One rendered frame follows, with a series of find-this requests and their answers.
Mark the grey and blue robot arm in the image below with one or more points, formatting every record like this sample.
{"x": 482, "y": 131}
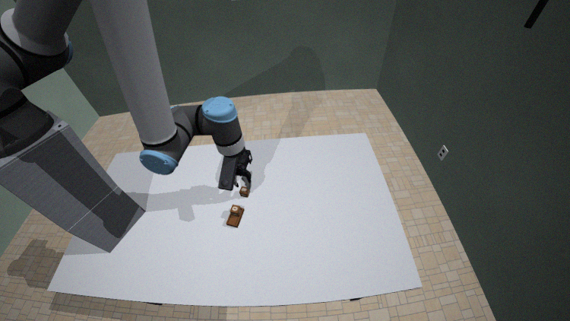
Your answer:
{"x": 34, "y": 44}

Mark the brown cube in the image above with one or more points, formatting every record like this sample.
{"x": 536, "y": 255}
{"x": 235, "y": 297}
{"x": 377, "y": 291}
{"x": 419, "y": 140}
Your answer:
{"x": 244, "y": 192}
{"x": 235, "y": 210}

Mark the brown wooden tray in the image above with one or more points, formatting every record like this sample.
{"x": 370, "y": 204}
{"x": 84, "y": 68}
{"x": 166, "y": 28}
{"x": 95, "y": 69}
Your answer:
{"x": 233, "y": 221}

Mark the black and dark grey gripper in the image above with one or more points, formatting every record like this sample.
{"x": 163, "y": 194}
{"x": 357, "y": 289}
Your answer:
{"x": 243, "y": 162}

